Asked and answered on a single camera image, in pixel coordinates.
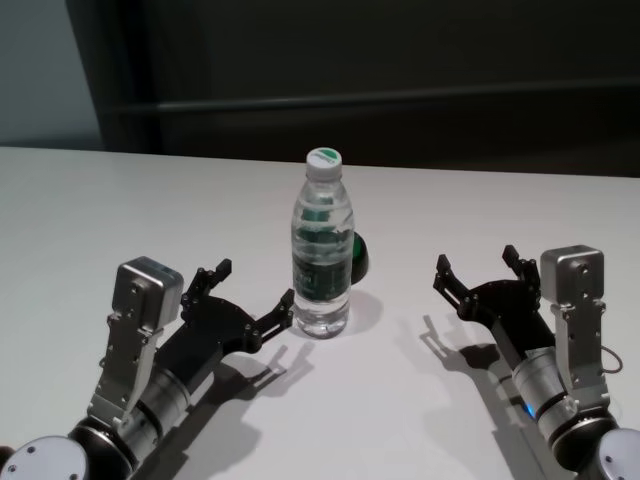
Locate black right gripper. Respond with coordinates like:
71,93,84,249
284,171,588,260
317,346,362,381
432,244,558,358

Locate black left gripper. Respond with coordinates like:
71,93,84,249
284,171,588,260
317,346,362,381
158,257,297,397

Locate clear water bottle green label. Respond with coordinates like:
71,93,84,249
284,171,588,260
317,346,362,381
289,147,357,341

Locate green YES push button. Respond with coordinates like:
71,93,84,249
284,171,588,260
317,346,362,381
349,232,373,288

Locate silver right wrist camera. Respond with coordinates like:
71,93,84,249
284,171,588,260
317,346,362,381
539,244,610,397

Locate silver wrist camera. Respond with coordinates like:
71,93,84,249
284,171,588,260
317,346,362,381
539,244,610,397
87,255,183,427

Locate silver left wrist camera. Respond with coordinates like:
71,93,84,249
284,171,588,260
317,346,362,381
87,255,183,427

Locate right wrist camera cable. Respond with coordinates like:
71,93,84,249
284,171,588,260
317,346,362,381
601,346,625,377

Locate dark grey wall rail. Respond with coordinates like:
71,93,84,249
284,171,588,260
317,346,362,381
104,91,640,115

